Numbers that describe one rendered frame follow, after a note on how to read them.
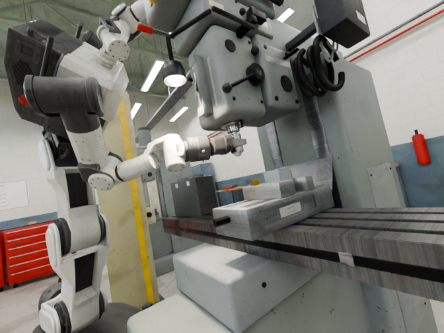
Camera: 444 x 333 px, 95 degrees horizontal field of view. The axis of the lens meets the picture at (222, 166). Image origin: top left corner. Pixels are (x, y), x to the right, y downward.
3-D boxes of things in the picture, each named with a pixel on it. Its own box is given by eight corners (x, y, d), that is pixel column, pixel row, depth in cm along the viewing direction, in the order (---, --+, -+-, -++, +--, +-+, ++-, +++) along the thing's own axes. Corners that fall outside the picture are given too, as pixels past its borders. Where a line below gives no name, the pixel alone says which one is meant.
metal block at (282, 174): (282, 189, 58) (277, 169, 58) (267, 191, 63) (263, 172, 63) (293, 187, 61) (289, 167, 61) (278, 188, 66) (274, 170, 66)
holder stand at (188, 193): (201, 216, 96) (194, 174, 98) (175, 217, 111) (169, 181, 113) (219, 210, 105) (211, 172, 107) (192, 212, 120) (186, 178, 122)
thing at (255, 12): (242, 10, 67) (240, -1, 67) (235, 20, 70) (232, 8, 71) (267, 22, 74) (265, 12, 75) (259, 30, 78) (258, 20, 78)
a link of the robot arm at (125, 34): (129, 37, 111) (117, 61, 99) (108, 12, 101) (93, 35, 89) (145, 27, 106) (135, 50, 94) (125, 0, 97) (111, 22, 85)
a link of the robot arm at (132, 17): (160, 10, 105) (131, 31, 110) (146, -12, 97) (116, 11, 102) (160, 18, 98) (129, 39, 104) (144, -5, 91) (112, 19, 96)
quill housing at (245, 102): (230, 112, 63) (211, 17, 66) (198, 133, 80) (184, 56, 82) (270, 115, 74) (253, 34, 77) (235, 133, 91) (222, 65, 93)
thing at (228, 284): (239, 339, 43) (229, 282, 44) (176, 289, 71) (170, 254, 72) (343, 255, 73) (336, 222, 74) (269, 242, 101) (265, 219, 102)
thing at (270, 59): (273, 105, 73) (258, 37, 75) (231, 127, 92) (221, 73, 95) (303, 108, 84) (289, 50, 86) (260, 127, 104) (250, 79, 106)
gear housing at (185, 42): (205, 8, 62) (199, -21, 63) (174, 57, 82) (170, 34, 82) (276, 38, 82) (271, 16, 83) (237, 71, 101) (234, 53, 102)
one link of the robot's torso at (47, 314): (39, 333, 87) (36, 301, 88) (91, 306, 103) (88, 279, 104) (56, 349, 75) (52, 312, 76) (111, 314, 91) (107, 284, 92)
